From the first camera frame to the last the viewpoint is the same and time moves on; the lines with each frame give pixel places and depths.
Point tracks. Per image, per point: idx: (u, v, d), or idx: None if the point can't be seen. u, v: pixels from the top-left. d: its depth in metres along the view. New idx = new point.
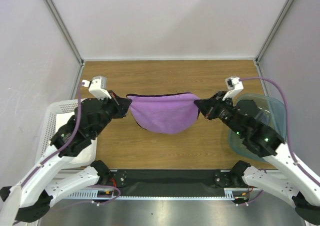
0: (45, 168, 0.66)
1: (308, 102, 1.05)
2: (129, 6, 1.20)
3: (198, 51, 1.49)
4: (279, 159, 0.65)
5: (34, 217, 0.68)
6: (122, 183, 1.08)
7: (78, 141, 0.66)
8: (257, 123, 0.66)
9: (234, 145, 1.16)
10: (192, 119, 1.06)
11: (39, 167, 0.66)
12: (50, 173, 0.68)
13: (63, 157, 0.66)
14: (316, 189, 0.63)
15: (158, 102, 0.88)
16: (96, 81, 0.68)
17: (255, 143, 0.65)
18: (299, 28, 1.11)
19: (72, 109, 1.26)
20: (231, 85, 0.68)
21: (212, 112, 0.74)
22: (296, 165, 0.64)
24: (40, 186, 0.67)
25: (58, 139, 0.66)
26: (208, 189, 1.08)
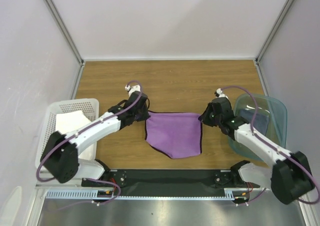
0: (103, 124, 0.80)
1: (308, 102, 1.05)
2: (129, 6, 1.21)
3: (198, 51, 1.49)
4: (239, 132, 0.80)
5: (65, 174, 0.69)
6: (122, 183, 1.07)
7: (127, 118, 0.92)
8: (224, 109, 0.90)
9: (234, 145, 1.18)
10: (198, 143, 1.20)
11: (100, 121, 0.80)
12: (103, 131, 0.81)
13: (118, 121, 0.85)
14: (269, 151, 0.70)
15: (170, 116, 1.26)
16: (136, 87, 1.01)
17: (227, 126, 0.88)
18: (298, 28, 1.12)
19: (72, 109, 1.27)
20: (217, 94, 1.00)
21: (205, 116, 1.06)
22: (253, 134, 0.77)
24: (91, 139, 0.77)
25: (114, 109, 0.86)
26: (207, 190, 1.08)
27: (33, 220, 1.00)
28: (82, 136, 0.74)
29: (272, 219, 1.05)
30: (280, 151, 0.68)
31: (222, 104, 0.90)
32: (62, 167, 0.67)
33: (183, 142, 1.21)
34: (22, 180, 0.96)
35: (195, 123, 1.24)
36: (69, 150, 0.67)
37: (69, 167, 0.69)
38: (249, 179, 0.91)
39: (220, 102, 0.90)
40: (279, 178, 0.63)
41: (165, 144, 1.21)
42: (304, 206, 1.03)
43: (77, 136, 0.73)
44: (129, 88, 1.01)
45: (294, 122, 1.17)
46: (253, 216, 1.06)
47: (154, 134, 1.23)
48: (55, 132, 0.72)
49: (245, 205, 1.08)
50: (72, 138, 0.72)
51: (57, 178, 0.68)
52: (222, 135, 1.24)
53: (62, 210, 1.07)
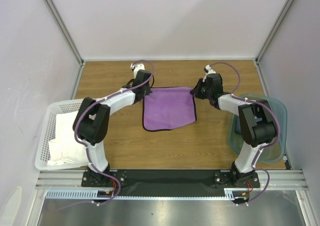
0: (123, 95, 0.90)
1: (307, 102, 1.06)
2: (129, 6, 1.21)
3: (199, 51, 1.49)
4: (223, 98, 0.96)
5: (98, 136, 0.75)
6: (122, 183, 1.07)
7: (139, 93, 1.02)
8: (215, 84, 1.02)
9: (233, 145, 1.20)
10: (192, 111, 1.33)
11: (120, 92, 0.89)
12: (123, 101, 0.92)
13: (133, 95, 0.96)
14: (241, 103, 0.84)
15: (165, 92, 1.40)
16: (140, 65, 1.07)
17: (214, 99, 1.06)
18: (298, 28, 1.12)
19: (72, 109, 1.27)
20: (206, 70, 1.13)
21: (197, 90, 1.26)
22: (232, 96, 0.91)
24: (115, 106, 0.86)
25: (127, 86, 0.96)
26: (208, 190, 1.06)
27: (33, 220, 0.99)
28: (110, 101, 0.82)
29: (272, 219, 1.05)
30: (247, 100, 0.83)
31: (215, 80, 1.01)
32: (98, 125, 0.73)
33: (178, 114, 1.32)
34: (22, 180, 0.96)
35: (188, 97, 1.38)
36: (103, 111, 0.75)
37: (102, 128, 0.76)
38: (241, 161, 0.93)
39: (212, 78, 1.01)
40: (243, 116, 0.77)
41: (161, 121, 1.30)
42: (304, 206, 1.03)
43: (106, 101, 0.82)
44: (134, 66, 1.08)
45: (293, 121, 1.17)
46: (253, 216, 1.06)
47: (151, 120, 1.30)
48: (87, 99, 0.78)
49: (245, 205, 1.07)
50: (102, 101, 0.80)
51: (92, 138, 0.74)
52: (222, 135, 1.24)
53: (62, 210, 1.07)
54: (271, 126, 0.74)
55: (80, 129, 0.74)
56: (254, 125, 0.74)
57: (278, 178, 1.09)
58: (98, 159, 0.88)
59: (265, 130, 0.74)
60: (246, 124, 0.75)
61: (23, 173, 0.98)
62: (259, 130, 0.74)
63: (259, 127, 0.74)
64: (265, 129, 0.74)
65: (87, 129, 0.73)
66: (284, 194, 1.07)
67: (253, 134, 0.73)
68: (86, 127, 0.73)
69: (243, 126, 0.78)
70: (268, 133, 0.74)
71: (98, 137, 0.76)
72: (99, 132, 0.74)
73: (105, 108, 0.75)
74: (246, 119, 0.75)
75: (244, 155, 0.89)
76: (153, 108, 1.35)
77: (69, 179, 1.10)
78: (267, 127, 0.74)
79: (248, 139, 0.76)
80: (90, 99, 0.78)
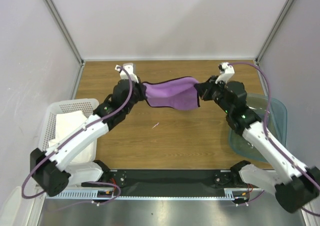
0: (86, 133, 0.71)
1: (307, 102, 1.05)
2: (129, 6, 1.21)
3: (198, 51, 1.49)
4: (250, 132, 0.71)
5: (54, 189, 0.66)
6: (122, 183, 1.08)
7: (116, 117, 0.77)
8: (239, 102, 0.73)
9: (234, 144, 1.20)
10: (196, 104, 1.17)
11: (82, 128, 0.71)
12: (90, 138, 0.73)
13: (105, 125, 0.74)
14: (284, 163, 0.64)
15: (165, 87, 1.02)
16: (128, 67, 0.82)
17: (235, 119, 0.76)
18: (298, 28, 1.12)
19: (72, 109, 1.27)
20: (222, 69, 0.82)
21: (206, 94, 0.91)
22: (268, 139, 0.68)
24: (73, 152, 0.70)
25: (99, 111, 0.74)
26: (208, 190, 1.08)
27: (33, 220, 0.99)
28: (63, 151, 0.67)
29: (272, 219, 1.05)
30: (296, 165, 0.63)
31: (240, 97, 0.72)
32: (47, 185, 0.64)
33: (181, 100, 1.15)
34: (22, 180, 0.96)
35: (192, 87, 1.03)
36: (49, 169, 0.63)
37: (56, 182, 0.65)
38: (252, 180, 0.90)
39: (237, 94, 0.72)
40: (292, 196, 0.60)
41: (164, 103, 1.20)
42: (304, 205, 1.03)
43: (58, 152, 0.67)
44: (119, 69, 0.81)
45: (294, 121, 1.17)
46: (253, 216, 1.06)
47: (153, 104, 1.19)
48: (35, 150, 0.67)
49: (245, 205, 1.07)
50: (52, 156, 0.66)
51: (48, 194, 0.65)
52: (222, 135, 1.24)
53: (63, 210, 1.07)
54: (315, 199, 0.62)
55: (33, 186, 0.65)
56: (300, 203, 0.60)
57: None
58: (85, 179, 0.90)
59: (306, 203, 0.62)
60: (294, 204, 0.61)
61: (23, 174, 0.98)
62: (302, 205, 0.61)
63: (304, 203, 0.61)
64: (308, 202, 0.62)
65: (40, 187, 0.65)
66: None
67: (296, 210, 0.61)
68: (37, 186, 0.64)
69: (284, 197, 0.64)
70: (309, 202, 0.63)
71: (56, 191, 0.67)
72: (52, 189, 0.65)
73: (52, 166, 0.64)
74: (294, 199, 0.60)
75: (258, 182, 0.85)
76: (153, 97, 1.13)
77: None
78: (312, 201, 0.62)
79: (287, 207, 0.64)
80: (38, 150, 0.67)
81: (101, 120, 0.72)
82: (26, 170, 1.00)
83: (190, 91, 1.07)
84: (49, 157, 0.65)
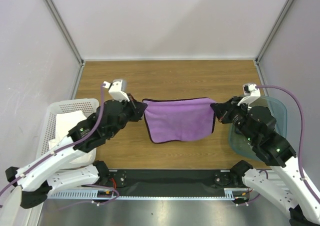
0: (55, 158, 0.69)
1: (307, 102, 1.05)
2: (129, 6, 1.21)
3: (198, 51, 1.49)
4: (286, 171, 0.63)
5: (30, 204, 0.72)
6: (122, 183, 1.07)
7: (92, 141, 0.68)
8: (269, 130, 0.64)
9: (234, 145, 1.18)
10: (207, 127, 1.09)
11: (51, 155, 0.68)
12: (59, 163, 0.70)
13: (77, 150, 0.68)
14: (316, 207, 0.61)
15: (174, 106, 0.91)
16: (117, 83, 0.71)
17: (265, 150, 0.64)
18: (298, 29, 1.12)
19: (72, 109, 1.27)
20: (248, 90, 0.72)
21: (225, 116, 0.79)
22: (304, 181, 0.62)
24: (41, 178, 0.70)
25: (73, 132, 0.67)
26: (208, 190, 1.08)
27: (33, 220, 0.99)
28: (30, 176, 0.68)
29: (272, 219, 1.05)
30: None
31: (269, 125, 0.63)
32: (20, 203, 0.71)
33: (190, 128, 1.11)
34: None
35: (204, 111, 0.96)
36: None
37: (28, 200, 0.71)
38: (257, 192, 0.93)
39: (266, 122, 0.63)
40: None
41: (172, 134, 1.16)
42: None
43: (25, 177, 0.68)
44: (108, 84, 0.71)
45: (294, 122, 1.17)
46: (253, 216, 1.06)
47: (159, 134, 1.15)
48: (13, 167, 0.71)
49: (245, 205, 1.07)
50: (19, 180, 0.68)
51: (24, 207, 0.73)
52: (222, 135, 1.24)
53: (63, 210, 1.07)
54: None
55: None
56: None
57: (277, 178, 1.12)
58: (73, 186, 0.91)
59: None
60: None
61: None
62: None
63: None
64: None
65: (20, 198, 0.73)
66: None
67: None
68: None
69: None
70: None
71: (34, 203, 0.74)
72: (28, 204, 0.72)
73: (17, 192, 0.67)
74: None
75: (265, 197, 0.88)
76: (158, 123, 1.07)
77: None
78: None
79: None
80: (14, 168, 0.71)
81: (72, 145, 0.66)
82: None
83: (203, 113, 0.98)
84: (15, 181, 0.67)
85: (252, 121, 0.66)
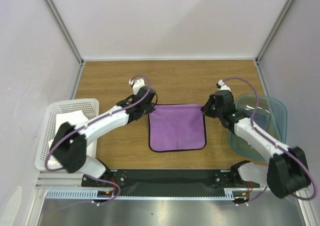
0: (112, 117, 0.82)
1: (307, 102, 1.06)
2: (129, 6, 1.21)
3: (198, 51, 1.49)
4: (240, 125, 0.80)
5: (73, 165, 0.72)
6: (122, 183, 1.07)
7: (135, 112, 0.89)
8: (227, 102, 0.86)
9: (234, 145, 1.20)
10: (201, 133, 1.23)
11: (109, 114, 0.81)
12: (112, 123, 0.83)
13: (126, 116, 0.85)
14: (267, 144, 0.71)
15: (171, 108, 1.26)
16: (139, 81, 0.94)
17: (227, 119, 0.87)
18: (297, 29, 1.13)
19: (72, 109, 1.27)
20: (218, 85, 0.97)
21: (207, 107, 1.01)
22: (253, 127, 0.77)
24: (97, 134, 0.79)
25: (122, 104, 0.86)
26: (208, 190, 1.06)
27: (33, 220, 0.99)
28: (91, 128, 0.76)
29: (272, 219, 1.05)
30: (278, 145, 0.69)
31: (225, 97, 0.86)
32: (71, 156, 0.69)
33: (186, 134, 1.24)
34: (22, 180, 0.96)
35: (197, 113, 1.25)
36: (78, 141, 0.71)
37: (77, 157, 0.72)
38: (248, 174, 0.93)
39: (223, 95, 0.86)
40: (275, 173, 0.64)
41: (169, 142, 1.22)
42: (304, 206, 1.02)
43: (86, 127, 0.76)
44: (133, 82, 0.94)
45: (294, 122, 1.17)
46: (253, 216, 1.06)
47: (158, 140, 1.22)
48: (66, 123, 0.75)
49: (245, 205, 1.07)
50: (81, 129, 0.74)
51: (66, 169, 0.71)
52: (222, 135, 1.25)
53: (63, 210, 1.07)
54: (304, 179, 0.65)
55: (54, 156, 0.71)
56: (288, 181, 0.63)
57: None
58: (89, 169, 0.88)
59: (297, 185, 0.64)
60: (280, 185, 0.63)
61: (23, 173, 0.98)
62: (290, 186, 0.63)
63: (291, 182, 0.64)
64: (298, 185, 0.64)
65: (60, 158, 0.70)
66: None
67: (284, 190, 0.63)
68: (59, 156, 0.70)
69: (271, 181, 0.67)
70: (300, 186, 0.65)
71: (73, 166, 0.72)
72: (72, 163, 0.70)
73: (82, 138, 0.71)
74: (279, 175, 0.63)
75: (254, 174, 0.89)
76: (159, 125, 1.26)
77: (69, 179, 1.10)
78: (300, 183, 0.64)
79: (276, 191, 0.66)
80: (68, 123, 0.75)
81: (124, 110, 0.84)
82: (26, 170, 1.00)
83: (193, 117, 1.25)
84: (79, 130, 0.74)
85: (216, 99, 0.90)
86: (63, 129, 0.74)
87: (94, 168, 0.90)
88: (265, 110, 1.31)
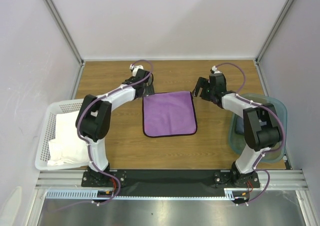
0: (124, 91, 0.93)
1: (307, 102, 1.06)
2: (129, 7, 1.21)
3: (198, 51, 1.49)
4: (226, 98, 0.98)
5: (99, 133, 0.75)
6: (122, 183, 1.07)
7: (139, 90, 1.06)
8: (218, 82, 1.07)
9: (234, 145, 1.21)
10: (192, 116, 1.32)
11: (121, 89, 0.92)
12: (124, 96, 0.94)
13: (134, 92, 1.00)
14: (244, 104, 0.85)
15: (163, 96, 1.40)
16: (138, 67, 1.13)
17: (217, 97, 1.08)
18: (297, 29, 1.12)
19: (72, 109, 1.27)
20: (212, 71, 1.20)
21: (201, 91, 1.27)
22: (236, 96, 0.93)
24: (114, 104, 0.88)
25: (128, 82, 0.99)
26: (208, 190, 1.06)
27: (33, 220, 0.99)
28: (111, 97, 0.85)
29: (271, 219, 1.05)
30: (252, 103, 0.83)
31: (217, 78, 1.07)
32: (101, 121, 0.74)
33: (178, 118, 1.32)
34: (22, 180, 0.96)
35: (187, 101, 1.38)
36: (104, 107, 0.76)
37: (104, 125, 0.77)
38: (242, 162, 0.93)
39: (215, 76, 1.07)
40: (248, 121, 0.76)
41: (162, 128, 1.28)
42: (304, 205, 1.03)
43: (107, 97, 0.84)
44: (133, 67, 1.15)
45: (293, 122, 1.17)
46: (253, 217, 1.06)
47: (151, 127, 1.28)
48: (88, 96, 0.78)
49: (245, 205, 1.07)
50: (103, 98, 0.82)
51: (93, 136, 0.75)
52: (222, 135, 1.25)
53: (63, 210, 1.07)
54: (277, 132, 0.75)
55: (84, 125, 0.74)
56: (261, 131, 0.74)
57: (283, 178, 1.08)
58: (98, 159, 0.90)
59: (271, 136, 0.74)
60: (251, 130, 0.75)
61: (24, 174, 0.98)
62: (264, 136, 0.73)
63: (265, 133, 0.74)
64: (272, 136, 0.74)
65: (89, 126, 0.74)
66: (284, 194, 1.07)
67: (257, 139, 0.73)
68: (88, 124, 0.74)
69: (247, 132, 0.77)
70: (275, 139, 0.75)
71: (101, 133, 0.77)
72: (101, 128, 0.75)
73: (106, 104, 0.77)
74: (252, 124, 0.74)
75: (246, 156, 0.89)
76: (151, 112, 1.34)
77: (69, 179, 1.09)
78: (275, 134, 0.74)
79: (252, 144, 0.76)
80: (90, 95, 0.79)
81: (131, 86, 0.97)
82: (26, 170, 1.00)
83: (184, 104, 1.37)
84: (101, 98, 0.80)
85: (211, 81, 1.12)
86: (85, 101, 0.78)
87: (100, 158, 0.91)
88: None
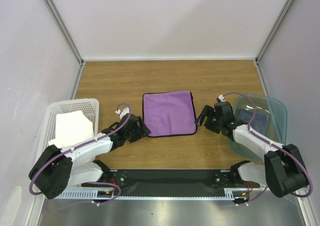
0: (97, 143, 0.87)
1: (307, 102, 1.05)
2: (129, 7, 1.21)
3: (198, 51, 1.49)
4: (238, 131, 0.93)
5: (52, 191, 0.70)
6: (122, 183, 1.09)
7: (118, 139, 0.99)
8: (225, 112, 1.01)
9: (234, 145, 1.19)
10: (192, 116, 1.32)
11: (94, 139, 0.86)
12: (97, 148, 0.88)
13: (110, 142, 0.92)
14: (263, 144, 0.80)
15: (164, 96, 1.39)
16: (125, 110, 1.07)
17: (226, 127, 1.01)
18: (297, 30, 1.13)
19: (72, 109, 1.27)
20: (219, 99, 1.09)
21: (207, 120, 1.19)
22: (250, 131, 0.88)
24: (80, 158, 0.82)
25: (107, 130, 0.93)
26: (207, 190, 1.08)
27: (33, 220, 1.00)
28: (77, 152, 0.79)
29: (272, 219, 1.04)
30: (272, 144, 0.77)
31: (223, 107, 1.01)
32: (54, 180, 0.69)
33: (178, 118, 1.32)
34: (22, 180, 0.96)
35: (187, 101, 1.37)
36: (63, 163, 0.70)
37: (59, 184, 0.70)
38: (248, 174, 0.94)
39: (222, 106, 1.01)
40: (271, 169, 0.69)
41: (163, 128, 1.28)
42: (304, 206, 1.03)
43: (73, 151, 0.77)
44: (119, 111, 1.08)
45: (293, 122, 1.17)
46: (254, 217, 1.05)
47: (151, 128, 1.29)
48: (50, 147, 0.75)
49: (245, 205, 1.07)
50: (68, 153, 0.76)
51: (44, 194, 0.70)
52: (222, 135, 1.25)
53: (63, 210, 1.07)
54: (303, 177, 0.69)
55: (37, 180, 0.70)
56: (285, 178, 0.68)
57: None
58: (85, 179, 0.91)
59: (296, 182, 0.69)
60: (276, 179, 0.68)
61: (24, 174, 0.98)
62: (290, 184, 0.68)
63: (291, 180, 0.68)
64: (297, 182, 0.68)
65: (42, 183, 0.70)
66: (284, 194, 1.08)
67: (283, 189, 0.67)
68: (42, 180, 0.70)
69: (269, 178, 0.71)
70: (299, 184, 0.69)
71: (53, 192, 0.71)
72: (53, 187, 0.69)
73: (67, 161, 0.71)
74: (275, 172, 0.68)
75: (252, 172, 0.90)
76: (151, 112, 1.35)
77: None
78: (299, 180, 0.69)
79: (276, 191, 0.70)
80: (54, 147, 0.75)
81: (108, 135, 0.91)
82: (27, 170, 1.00)
83: (184, 104, 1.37)
84: (65, 153, 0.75)
85: (217, 110, 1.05)
86: (46, 153, 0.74)
87: (89, 176, 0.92)
88: (265, 111, 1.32)
